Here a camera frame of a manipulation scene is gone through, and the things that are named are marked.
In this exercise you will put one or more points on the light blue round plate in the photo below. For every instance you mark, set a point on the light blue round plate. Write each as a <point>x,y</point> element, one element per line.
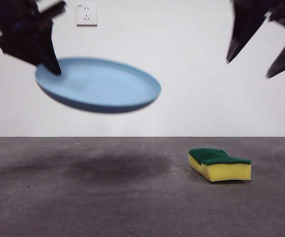
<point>103,84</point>

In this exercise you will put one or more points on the yellow sponge with green pad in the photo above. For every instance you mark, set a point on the yellow sponge with green pad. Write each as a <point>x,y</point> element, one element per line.
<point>226,171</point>

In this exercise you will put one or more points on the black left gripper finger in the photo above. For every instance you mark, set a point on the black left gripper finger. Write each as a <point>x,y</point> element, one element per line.
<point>24,53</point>
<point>49,54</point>

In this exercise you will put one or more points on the white wall socket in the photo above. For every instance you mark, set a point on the white wall socket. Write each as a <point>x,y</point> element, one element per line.
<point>87,14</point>

